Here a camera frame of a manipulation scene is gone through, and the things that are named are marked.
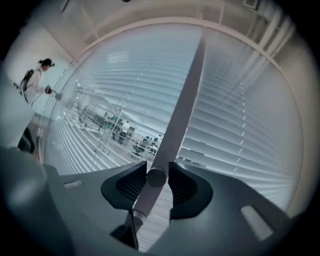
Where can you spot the black office chair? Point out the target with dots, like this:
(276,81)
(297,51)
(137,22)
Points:
(138,150)

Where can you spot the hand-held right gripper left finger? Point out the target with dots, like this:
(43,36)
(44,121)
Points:
(100,212)

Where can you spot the grey metal window post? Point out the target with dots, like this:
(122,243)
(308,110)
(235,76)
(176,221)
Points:
(182,100)

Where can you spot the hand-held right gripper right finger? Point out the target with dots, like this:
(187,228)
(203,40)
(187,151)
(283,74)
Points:
(220,220)

